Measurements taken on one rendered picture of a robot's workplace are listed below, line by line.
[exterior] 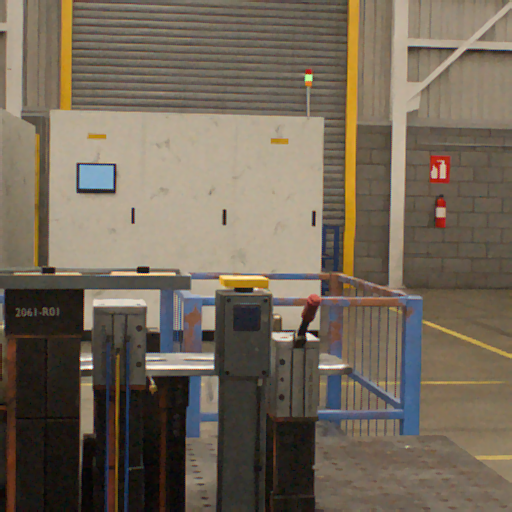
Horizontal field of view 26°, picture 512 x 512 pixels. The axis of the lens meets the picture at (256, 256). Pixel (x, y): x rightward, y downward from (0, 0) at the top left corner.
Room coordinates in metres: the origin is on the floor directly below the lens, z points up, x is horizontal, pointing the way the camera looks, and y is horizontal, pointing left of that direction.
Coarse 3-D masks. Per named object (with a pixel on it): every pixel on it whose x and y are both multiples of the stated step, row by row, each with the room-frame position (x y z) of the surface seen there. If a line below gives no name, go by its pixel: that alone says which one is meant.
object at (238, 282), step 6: (222, 276) 1.46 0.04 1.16; (228, 276) 1.46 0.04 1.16; (234, 276) 1.46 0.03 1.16; (240, 276) 1.46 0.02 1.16; (246, 276) 1.47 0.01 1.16; (252, 276) 1.47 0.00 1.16; (258, 276) 1.47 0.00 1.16; (222, 282) 1.44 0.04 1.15; (228, 282) 1.42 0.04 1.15; (234, 282) 1.43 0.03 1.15; (240, 282) 1.43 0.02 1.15; (246, 282) 1.43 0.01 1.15; (252, 282) 1.43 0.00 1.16; (258, 282) 1.43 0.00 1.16; (264, 282) 1.43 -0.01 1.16; (234, 288) 1.45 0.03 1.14; (240, 288) 1.45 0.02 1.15; (246, 288) 1.45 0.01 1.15; (252, 288) 1.45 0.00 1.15
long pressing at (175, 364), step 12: (84, 360) 1.77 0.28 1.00; (168, 360) 1.77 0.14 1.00; (180, 360) 1.77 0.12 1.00; (324, 360) 1.80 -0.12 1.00; (336, 360) 1.80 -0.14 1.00; (84, 372) 1.67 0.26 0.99; (156, 372) 1.68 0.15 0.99; (168, 372) 1.68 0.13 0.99; (180, 372) 1.69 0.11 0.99; (192, 372) 1.69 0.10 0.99; (204, 372) 1.69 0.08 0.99; (324, 372) 1.72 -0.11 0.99; (336, 372) 1.72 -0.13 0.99; (348, 372) 1.74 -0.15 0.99
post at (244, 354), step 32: (224, 320) 1.42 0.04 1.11; (224, 352) 1.42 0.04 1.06; (256, 352) 1.43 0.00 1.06; (224, 384) 1.43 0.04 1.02; (256, 384) 1.43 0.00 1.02; (224, 416) 1.43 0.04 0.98; (256, 416) 1.43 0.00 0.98; (224, 448) 1.43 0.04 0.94; (256, 448) 1.43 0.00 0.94; (224, 480) 1.43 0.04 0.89; (256, 480) 1.43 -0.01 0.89
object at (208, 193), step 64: (64, 128) 9.46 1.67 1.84; (128, 128) 9.54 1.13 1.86; (192, 128) 9.62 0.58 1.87; (256, 128) 9.70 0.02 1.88; (320, 128) 9.79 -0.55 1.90; (64, 192) 9.46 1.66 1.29; (128, 192) 9.54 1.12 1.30; (192, 192) 9.62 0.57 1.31; (256, 192) 9.70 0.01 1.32; (320, 192) 9.79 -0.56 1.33; (64, 256) 9.46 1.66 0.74; (128, 256) 9.54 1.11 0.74; (192, 256) 9.62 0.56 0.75; (256, 256) 9.70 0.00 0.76; (320, 256) 9.80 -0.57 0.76
